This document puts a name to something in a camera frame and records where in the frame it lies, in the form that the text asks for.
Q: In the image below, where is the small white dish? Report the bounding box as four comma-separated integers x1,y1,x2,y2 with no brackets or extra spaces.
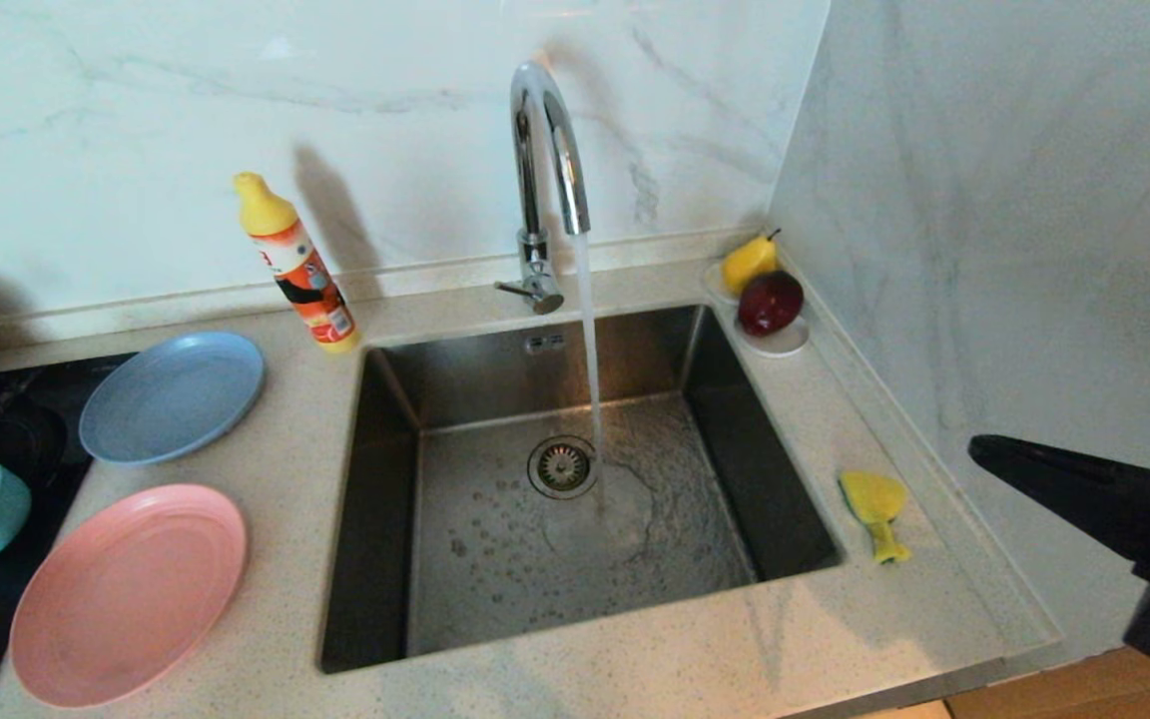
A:
703,256,813,359

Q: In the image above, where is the chrome curved faucet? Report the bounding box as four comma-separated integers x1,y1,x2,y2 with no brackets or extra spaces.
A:
495,60,593,316

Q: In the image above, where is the yellow pear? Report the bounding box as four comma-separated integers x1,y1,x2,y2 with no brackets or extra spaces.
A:
722,228,784,297

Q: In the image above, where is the dark red apple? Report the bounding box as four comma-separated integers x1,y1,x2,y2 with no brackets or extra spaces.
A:
738,270,806,338

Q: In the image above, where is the stainless steel sink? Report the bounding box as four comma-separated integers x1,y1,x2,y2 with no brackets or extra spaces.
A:
320,303,848,675

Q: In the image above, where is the round metal drain strainer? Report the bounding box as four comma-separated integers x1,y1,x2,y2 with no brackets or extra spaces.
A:
526,434,601,499

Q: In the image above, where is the blue plate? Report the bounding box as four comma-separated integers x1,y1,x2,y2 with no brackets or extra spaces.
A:
78,331,266,466

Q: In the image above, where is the brown wooden cabinet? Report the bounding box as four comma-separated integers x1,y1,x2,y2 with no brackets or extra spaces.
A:
944,624,1150,719

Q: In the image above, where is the yellow green fish-shaped sponge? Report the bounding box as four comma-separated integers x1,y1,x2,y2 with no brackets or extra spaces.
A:
839,470,911,565

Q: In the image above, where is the pink plate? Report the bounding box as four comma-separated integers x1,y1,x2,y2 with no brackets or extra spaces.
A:
9,484,249,710

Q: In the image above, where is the orange yellow detergent bottle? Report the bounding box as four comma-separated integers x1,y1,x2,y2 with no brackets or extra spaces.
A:
234,172,361,355

